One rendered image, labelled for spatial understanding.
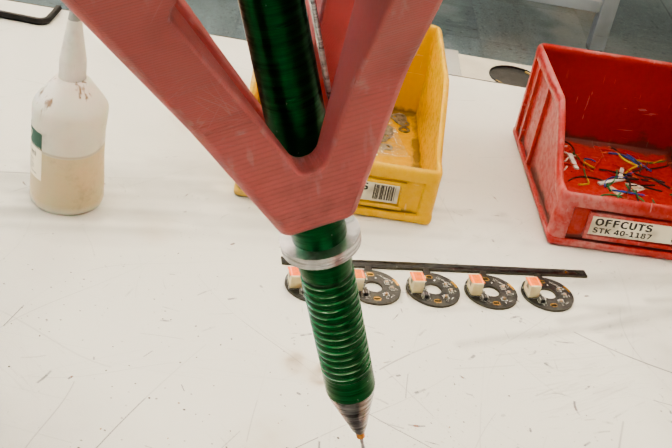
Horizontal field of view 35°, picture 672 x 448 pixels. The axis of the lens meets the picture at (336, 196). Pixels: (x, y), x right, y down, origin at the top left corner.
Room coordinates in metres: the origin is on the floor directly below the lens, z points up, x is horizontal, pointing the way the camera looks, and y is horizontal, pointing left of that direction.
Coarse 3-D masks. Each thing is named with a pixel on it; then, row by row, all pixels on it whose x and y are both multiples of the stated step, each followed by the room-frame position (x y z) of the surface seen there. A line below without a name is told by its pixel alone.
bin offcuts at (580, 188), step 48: (576, 48) 0.58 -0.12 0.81; (528, 96) 0.57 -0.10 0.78; (576, 96) 0.58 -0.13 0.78; (624, 96) 0.59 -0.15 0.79; (528, 144) 0.55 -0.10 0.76; (576, 144) 0.58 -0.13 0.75; (624, 144) 0.59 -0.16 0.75; (576, 192) 0.47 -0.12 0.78; (624, 192) 0.53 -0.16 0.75; (576, 240) 0.46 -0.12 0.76; (624, 240) 0.47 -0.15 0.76
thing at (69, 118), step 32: (64, 64) 0.42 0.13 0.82; (64, 96) 0.41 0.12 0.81; (96, 96) 0.42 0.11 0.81; (32, 128) 0.41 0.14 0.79; (64, 128) 0.41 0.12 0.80; (96, 128) 0.41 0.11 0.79; (32, 160) 0.41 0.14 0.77; (64, 160) 0.41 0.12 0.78; (96, 160) 0.42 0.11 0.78; (32, 192) 0.41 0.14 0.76; (64, 192) 0.41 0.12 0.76; (96, 192) 0.42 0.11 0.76
